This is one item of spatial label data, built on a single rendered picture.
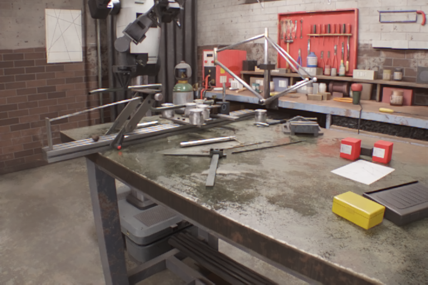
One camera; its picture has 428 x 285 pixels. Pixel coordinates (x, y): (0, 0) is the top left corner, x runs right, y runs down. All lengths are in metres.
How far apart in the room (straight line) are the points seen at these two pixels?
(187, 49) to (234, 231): 3.69
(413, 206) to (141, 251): 1.42
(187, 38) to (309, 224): 3.74
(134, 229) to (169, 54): 2.63
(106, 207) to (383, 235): 0.98
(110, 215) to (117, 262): 0.23
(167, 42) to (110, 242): 3.00
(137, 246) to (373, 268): 1.44
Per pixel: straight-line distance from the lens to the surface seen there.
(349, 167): 0.82
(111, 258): 1.35
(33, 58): 3.61
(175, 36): 4.02
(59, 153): 0.89
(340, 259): 0.46
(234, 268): 1.45
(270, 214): 0.55
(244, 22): 3.73
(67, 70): 3.72
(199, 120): 1.03
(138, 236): 1.70
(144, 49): 1.73
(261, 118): 1.30
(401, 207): 0.59
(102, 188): 1.20
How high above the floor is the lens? 1.14
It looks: 12 degrees down
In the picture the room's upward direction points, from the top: straight up
